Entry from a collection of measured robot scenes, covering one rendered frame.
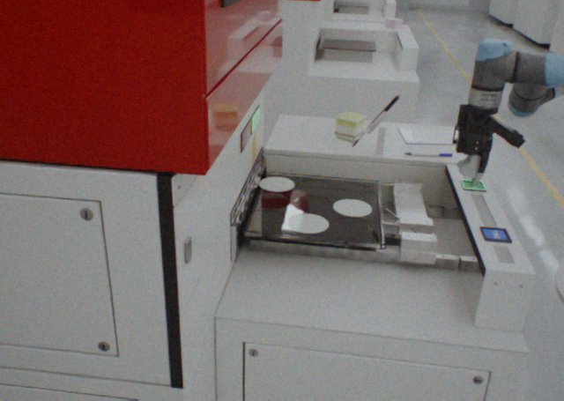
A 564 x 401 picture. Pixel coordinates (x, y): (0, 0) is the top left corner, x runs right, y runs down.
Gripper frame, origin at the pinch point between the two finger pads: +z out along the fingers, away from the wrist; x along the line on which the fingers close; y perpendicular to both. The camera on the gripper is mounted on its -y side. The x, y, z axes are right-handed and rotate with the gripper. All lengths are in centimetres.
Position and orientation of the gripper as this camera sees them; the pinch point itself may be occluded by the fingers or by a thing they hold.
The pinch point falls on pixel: (477, 181)
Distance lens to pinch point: 150.2
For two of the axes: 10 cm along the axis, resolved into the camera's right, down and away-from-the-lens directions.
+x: -1.2, 4.2, -9.0
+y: -9.9, -0.8, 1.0
